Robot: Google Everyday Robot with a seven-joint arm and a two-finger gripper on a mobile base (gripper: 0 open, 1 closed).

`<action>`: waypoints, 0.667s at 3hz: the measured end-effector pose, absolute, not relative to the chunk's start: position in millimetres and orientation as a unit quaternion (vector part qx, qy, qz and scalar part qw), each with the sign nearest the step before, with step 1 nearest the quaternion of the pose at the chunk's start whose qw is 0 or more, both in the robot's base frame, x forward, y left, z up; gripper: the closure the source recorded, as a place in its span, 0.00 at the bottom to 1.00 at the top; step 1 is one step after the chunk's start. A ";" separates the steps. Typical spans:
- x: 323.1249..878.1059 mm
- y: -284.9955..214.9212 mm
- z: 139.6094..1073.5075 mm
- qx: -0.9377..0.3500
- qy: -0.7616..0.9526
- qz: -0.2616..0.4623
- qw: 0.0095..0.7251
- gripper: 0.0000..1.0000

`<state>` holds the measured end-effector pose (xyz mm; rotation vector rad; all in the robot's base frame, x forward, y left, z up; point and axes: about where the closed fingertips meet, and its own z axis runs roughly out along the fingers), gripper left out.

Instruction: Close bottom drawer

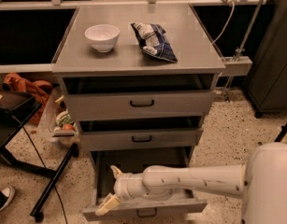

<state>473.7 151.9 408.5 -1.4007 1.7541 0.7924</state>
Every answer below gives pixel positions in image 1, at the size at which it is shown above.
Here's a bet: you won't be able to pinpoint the black floor cable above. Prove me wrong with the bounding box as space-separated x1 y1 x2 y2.
11 115 69 224

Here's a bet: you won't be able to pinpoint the white power cable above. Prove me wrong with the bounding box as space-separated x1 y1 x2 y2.
211 2 237 45

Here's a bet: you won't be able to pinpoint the clear plastic bin with items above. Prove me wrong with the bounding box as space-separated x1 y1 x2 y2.
37 87 79 148

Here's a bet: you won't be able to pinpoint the white ceramic bowl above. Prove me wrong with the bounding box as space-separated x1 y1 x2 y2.
84 24 120 52

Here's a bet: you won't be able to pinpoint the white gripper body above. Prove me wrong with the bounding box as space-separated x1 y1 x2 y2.
114 173 147 200

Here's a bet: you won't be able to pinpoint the metal clamp pole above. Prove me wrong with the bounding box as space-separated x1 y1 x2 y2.
222 0 265 102

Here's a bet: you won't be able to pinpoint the grey drawer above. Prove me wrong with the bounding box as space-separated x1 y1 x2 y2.
83 147 207 221
79 116 203 151
62 75 217 121

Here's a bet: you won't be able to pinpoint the black metal stand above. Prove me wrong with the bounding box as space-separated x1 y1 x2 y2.
0 87 79 223

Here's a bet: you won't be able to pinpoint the orange fabric bag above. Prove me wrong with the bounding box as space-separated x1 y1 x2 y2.
4 73 53 125

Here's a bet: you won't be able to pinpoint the grey drawer cabinet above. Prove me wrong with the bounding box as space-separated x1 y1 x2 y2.
50 3 226 161

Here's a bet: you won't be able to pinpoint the grey bottom drawer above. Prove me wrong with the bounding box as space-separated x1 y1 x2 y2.
83 147 207 221

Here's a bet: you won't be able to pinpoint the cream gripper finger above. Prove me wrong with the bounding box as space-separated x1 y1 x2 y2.
110 165 123 179
95 193 121 216

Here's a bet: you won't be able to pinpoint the black tripod with wheel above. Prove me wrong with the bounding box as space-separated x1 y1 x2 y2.
275 122 287 142

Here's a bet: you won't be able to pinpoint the grey top drawer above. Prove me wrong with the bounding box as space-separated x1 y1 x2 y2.
62 75 217 121

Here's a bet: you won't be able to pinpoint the blue white chip bag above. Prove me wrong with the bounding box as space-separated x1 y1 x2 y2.
131 22 178 63

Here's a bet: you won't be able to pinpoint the grey middle drawer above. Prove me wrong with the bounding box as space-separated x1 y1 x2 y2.
79 116 203 151

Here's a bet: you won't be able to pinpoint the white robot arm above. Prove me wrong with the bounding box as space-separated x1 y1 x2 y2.
95 142 287 224

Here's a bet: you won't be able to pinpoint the dark grey cabinet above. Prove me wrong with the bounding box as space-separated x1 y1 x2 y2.
243 0 287 119

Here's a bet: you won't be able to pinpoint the black white sneaker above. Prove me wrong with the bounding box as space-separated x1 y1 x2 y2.
0 186 15 212

